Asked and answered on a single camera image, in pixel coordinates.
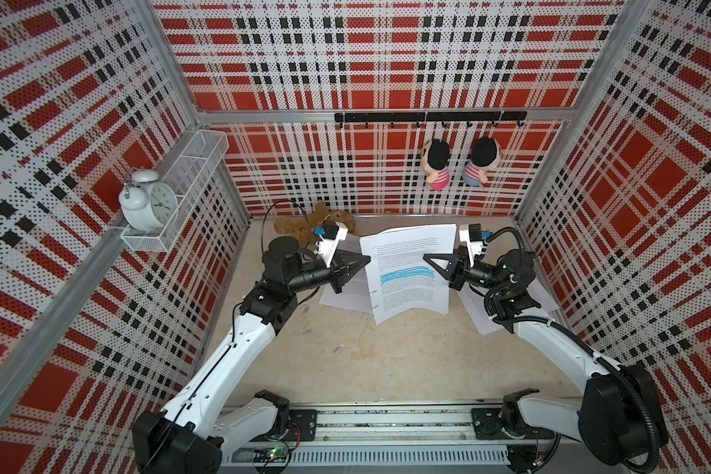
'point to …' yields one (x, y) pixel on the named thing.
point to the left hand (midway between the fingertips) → (368, 257)
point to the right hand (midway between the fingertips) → (431, 255)
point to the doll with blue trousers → (486, 155)
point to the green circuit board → (274, 454)
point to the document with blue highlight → (400, 277)
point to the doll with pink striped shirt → (434, 159)
